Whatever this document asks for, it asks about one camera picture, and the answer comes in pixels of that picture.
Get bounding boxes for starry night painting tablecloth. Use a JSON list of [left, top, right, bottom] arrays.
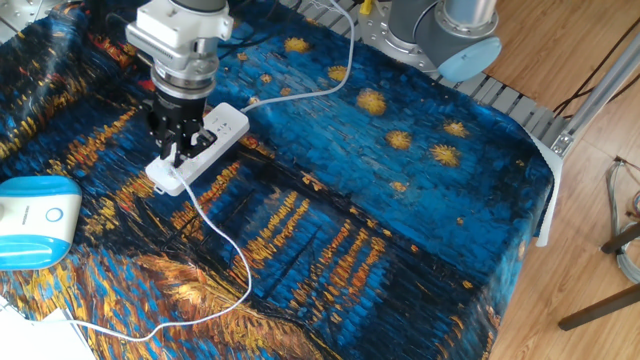
[[0, 0, 555, 360]]

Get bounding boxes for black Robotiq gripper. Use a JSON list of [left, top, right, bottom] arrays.
[[141, 92, 219, 169]]

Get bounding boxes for silver wrist flange adapter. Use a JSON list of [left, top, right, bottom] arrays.
[[149, 37, 221, 102]]

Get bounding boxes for aluminium frame beam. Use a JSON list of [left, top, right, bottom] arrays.
[[549, 33, 640, 159]]

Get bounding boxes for white table corner bracket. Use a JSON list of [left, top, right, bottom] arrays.
[[528, 133, 566, 249]]

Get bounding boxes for white paper sheets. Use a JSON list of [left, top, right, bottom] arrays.
[[0, 294, 97, 360]]

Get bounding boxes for thin black floor wires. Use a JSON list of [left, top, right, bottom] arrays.
[[551, 16, 640, 120]]

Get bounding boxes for grey coiled cable bundle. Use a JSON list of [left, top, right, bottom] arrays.
[[604, 156, 640, 285]]

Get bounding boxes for silver robot mounting plate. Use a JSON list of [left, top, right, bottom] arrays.
[[357, 0, 451, 76]]

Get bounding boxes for thin white lamp power cord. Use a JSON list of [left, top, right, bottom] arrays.
[[68, 166, 253, 344]]

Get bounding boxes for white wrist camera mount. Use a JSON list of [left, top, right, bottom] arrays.
[[124, 0, 236, 64]]

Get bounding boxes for blue and white desk lamp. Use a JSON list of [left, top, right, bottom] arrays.
[[0, 174, 84, 272]]

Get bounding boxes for dark wooden furniture leg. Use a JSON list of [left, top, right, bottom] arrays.
[[556, 283, 640, 333], [599, 223, 640, 255]]

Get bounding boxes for white power strip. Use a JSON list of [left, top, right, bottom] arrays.
[[144, 102, 252, 198]]

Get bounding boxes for thick white power strip cable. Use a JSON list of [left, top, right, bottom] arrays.
[[240, 0, 356, 114]]

